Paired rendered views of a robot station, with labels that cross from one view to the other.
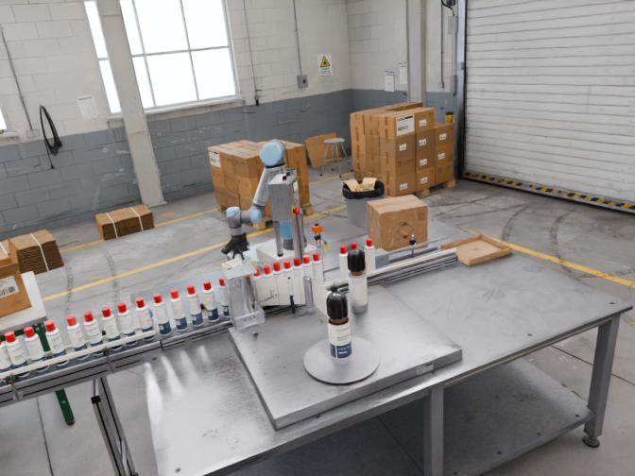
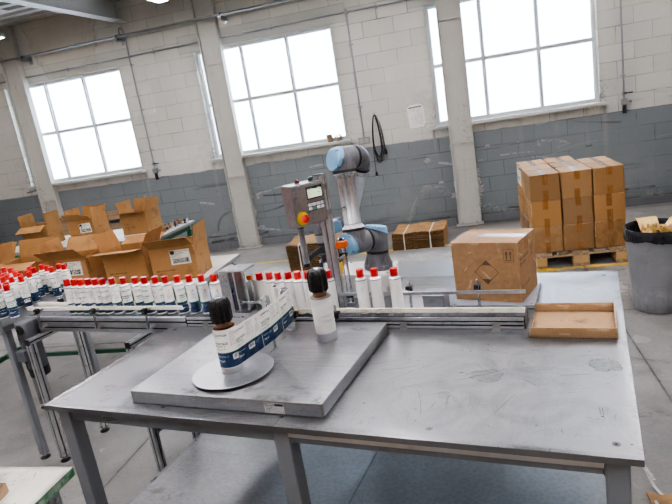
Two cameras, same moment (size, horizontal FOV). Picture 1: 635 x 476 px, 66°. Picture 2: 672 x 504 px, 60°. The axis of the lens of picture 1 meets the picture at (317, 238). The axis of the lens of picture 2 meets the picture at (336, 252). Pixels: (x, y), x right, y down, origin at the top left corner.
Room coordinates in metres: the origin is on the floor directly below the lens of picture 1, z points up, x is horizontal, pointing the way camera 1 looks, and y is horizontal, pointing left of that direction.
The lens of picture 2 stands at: (0.58, -1.83, 1.77)
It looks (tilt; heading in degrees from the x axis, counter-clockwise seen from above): 14 degrees down; 47
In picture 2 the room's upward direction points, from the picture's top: 9 degrees counter-clockwise
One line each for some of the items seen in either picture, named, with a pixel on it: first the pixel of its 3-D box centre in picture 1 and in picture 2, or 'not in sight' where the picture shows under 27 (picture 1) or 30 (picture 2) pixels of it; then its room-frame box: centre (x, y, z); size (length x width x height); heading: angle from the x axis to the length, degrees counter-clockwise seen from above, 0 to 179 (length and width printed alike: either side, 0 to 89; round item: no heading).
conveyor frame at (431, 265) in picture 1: (321, 293); (337, 318); (2.26, 0.01, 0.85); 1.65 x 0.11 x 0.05; 111
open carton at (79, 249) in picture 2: not in sight; (75, 262); (2.12, 2.64, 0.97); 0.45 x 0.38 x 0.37; 35
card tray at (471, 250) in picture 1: (475, 248); (572, 319); (2.63, -0.92, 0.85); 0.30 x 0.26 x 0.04; 111
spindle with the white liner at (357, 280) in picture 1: (357, 280); (321, 303); (2.03, -0.17, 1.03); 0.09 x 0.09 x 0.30
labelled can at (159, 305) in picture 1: (162, 314); (192, 294); (1.97, 0.74, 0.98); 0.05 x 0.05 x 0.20
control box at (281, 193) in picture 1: (284, 196); (305, 203); (2.30, 0.14, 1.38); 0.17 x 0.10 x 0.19; 166
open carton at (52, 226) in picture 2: not in sight; (41, 228); (2.78, 5.36, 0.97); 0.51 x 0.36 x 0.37; 35
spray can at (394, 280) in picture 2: (369, 257); (396, 290); (2.37, -0.27, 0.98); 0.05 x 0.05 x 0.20
